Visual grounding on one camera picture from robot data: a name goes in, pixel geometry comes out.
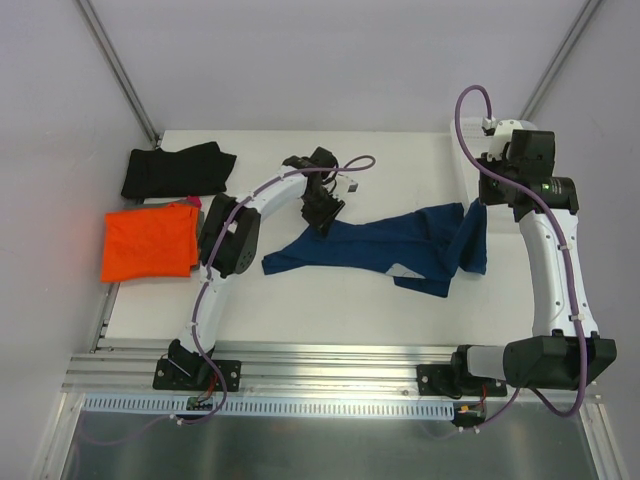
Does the grey folded t shirt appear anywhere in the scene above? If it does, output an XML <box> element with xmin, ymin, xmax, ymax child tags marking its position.
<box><xmin>191</xmin><ymin>210</ymin><xmax>205</xmax><ymax>272</ymax></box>

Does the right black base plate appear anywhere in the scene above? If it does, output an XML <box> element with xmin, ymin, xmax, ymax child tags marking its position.
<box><xmin>416</xmin><ymin>363</ymin><xmax>507</xmax><ymax>400</ymax></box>

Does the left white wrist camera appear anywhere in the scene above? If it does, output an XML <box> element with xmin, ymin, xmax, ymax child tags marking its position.
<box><xmin>328</xmin><ymin>176</ymin><xmax>358</xmax><ymax>199</ymax></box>

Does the pink folded t shirt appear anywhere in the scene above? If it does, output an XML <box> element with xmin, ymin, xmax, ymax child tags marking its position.
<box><xmin>186</xmin><ymin>196</ymin><xmax>202</xmax><ymax>209</ymax></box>

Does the black folded t shirt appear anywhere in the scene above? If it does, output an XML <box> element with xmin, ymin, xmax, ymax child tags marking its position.
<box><xmin>121</xmin><ymin>141</ymin><xmax>237</xmax><ymax>200</ymax></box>

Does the aluminium mounting rail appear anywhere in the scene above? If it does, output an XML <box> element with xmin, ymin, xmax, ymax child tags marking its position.
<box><xmin>60</xmin><ymin>339</ymin><xmax>599</xmax><ymax>401</ymax></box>

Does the orange folded t shirt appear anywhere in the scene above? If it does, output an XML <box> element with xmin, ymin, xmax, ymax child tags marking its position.
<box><xmin>101</xmin><ymin>202</ymin><xmax>200</xmax><ymax>283</ymax></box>

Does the left corner aluminium profile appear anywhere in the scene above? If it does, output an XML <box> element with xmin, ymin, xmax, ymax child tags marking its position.
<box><xmin>73</xmin><ymin>0</ymin><xmax>161</xmax><ymax>146</ymax></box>

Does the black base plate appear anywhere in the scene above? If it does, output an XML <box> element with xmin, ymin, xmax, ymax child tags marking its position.
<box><xmin>152</xmin><ymin>357</ymin><xmax>242</xmax><ymax>392</ymax></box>
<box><xmin>416</xmin><ymin>363</ymin><xmax>507</xmax><ymax>400</ymax></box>

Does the right corner aluminium profile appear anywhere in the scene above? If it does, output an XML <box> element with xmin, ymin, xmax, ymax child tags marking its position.
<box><xmin>520</xmin><ymin>0</ymin><xmax>606</xmax><ymax>121</ymax></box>

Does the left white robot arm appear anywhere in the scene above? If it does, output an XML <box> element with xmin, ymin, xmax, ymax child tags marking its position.
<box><xmin>167</xmin><ymin>147</ymin><xmax>345</xmax><ymax>388</ymax></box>

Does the white slotted cable duct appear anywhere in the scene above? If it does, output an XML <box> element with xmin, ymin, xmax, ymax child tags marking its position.
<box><xmin>83</xmin><ymin>394</ymin><xmax>454</xmax><ymax>421</ymax></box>

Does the corner aluminium profile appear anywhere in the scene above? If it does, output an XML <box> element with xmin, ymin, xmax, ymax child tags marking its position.
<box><xmin>520</xmin><ymin>0</ymin><xmax>606</xmax><ymax>121</ymax></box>
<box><xmin>73</xmin><ymin>0</ymin><xmax>161</xmax><ymax>146</ymax></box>

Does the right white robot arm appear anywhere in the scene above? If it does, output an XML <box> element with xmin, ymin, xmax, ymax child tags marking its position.
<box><xmin>447</xmin><ymin>121</ymin><xmax>617</xmax><ymax>395</ymax></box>

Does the blue t shirt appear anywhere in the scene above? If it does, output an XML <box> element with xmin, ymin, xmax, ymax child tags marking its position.
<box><xmin>262</xmin><ymin>200</ymin><xmax>488</xmax><ymax>298</ymax></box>

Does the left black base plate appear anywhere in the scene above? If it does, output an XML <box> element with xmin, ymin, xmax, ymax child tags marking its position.
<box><xmin>152</xmin><ymin>357</ymin><xmax>242</xmax><ymax>392</ymax></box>

